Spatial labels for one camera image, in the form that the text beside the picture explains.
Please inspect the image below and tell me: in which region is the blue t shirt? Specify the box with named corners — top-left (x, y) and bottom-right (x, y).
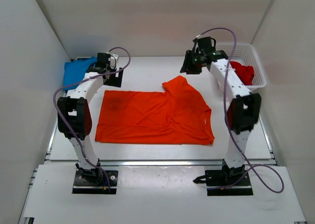
top-left (63, 57), bottom-right (97, 91)

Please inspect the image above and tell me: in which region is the orange t shirt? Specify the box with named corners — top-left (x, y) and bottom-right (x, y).
top-left (95, 76), bottom-right (215, 145)

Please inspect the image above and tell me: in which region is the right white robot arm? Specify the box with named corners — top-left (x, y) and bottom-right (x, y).
top-left (180, 37), bottom-right (261, 177)

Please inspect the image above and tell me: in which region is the red t shirt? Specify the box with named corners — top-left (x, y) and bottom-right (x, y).
top-left (230, 61), bottom-right (254, 85)

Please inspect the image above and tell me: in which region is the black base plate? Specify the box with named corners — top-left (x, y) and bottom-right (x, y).
top-left (193, 170), bottom-right (253, 196)
top-left (72, 170), bottom-right (119, 194)

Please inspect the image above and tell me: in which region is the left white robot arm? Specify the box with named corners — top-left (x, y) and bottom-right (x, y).
top-left (53, 52), bottom-right (124, 173)

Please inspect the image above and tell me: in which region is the white plastic basket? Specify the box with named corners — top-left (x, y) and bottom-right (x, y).
top-left (216, 42), bottom-right (266, 91)

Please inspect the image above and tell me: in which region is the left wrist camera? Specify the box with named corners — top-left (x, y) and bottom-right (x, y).
top-left (108, 53), bottom-right (119, 69)

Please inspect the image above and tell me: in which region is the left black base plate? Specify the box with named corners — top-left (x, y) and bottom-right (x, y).
top-left (72, 170), bottom-right (119, 194)

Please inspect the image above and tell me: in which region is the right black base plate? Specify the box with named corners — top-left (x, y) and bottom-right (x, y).
top-left (193, 170), bottom-right (253, 196)

